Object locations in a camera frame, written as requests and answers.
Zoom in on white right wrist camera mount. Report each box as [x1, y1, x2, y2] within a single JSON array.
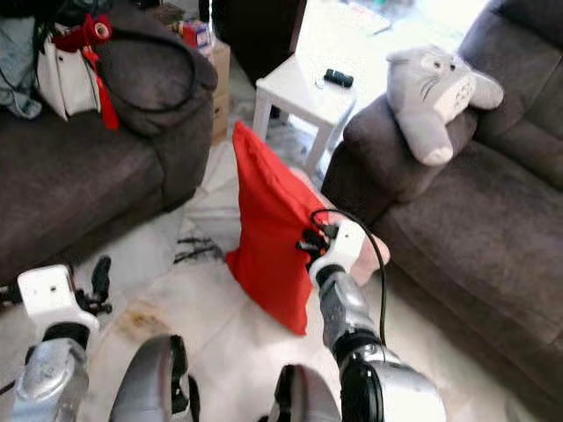
[[310, 220, 367, 284]]

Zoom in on black bag strap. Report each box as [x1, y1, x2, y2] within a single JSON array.
[[101, 26, 199, 115]]

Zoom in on black key fob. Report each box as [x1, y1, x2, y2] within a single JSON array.
[[323, 69, 355, 88]]

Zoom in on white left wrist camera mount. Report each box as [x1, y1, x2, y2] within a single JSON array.
[[18, 265, 99, 339]]

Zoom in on printed floor mat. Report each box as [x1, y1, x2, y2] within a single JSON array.
[[347, 0, 392, 36]]

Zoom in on blue-grey blanket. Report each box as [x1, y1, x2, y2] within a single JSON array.
[[0, 13, 45, 120]]

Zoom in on brown cardboard box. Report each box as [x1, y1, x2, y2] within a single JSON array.
[[211, 40, 232, 146]]

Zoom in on red pillow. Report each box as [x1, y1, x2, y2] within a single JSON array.
[[225, 120, 335, 337]]

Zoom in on white side table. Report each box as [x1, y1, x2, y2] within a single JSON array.
[[252, 55, 357, 177]]

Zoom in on dark grey fabric sofa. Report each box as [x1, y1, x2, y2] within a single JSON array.
[[321, 0, 563, 422], [0, 9, 219, 309]]

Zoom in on silver left robot leg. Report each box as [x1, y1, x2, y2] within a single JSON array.
[[110, 334, 194, 422]]

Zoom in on red tassel charm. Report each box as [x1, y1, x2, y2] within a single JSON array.
[[53, 13, 121, 133]]

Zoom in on dark brown wooden door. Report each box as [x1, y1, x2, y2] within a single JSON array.
[[211, 0, 309, 71]]

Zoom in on grey Totoro plush toy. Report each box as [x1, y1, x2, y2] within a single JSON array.
[[385, 45, 505, 168]]

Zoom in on white handbag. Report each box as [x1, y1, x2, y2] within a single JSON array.
[[37, 26, 104, 121]]

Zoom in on black bag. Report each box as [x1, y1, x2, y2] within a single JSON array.
[[0, 0, 115, 18]]

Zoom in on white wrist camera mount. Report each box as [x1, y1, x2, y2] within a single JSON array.
[[310, 220, 367, 284], [18, 265, 99, 339]]

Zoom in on small red blue box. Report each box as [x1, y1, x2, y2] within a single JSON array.
[[179, 19, 214, 54]]

